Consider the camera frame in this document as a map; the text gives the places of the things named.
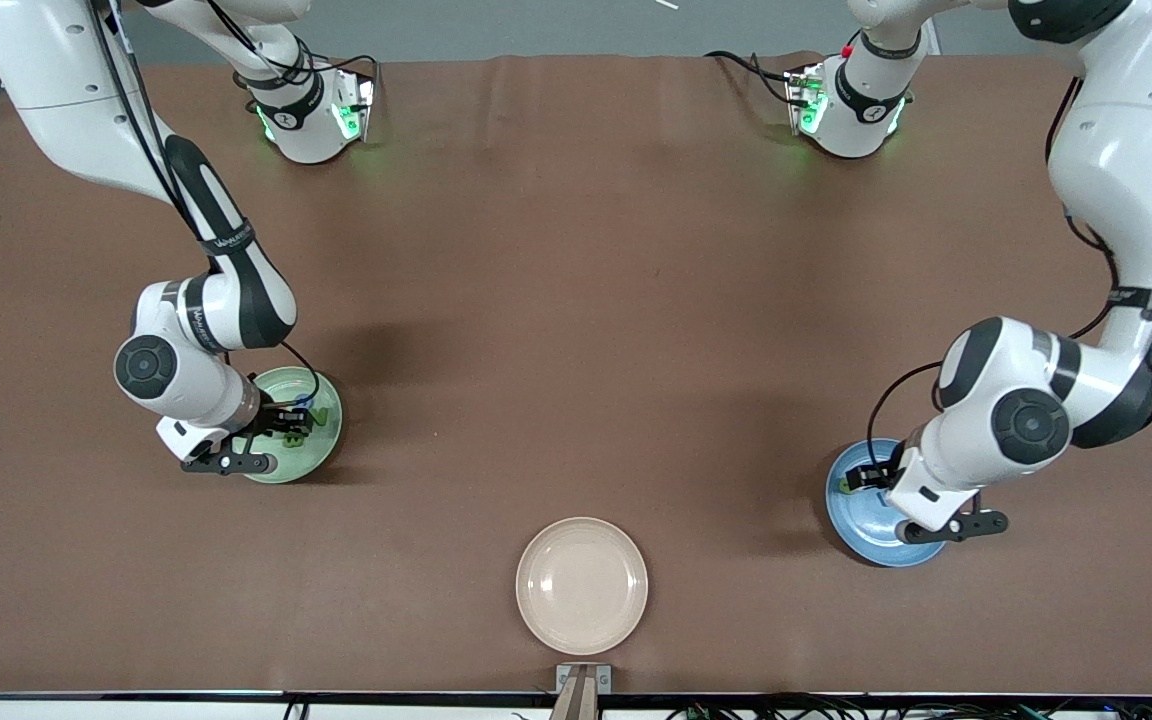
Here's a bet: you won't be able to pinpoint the green plate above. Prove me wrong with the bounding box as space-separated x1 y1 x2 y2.
236 366 344 485

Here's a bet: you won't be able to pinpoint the blue plate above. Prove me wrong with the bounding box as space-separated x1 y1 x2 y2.
825 438 949 568

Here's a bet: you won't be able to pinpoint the beige plate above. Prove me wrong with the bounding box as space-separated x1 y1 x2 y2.
516 517 649 656

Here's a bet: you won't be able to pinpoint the table cover cloth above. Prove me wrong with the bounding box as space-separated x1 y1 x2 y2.
0 52 1152 697

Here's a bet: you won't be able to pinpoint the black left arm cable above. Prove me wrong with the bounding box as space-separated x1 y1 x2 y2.
864 75 1152 476

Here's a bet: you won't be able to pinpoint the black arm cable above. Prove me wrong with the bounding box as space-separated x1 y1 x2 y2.
864 75 1152 476
86 0 322 406

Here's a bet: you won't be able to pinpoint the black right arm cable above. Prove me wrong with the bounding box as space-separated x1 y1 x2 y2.
86 0 322 406

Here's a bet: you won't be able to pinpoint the black cable bundle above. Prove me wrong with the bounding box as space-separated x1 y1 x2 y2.
666 693 1152 720

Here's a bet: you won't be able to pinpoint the black base power cable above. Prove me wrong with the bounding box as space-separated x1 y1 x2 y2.
306 48 379 73
704 50 799 106

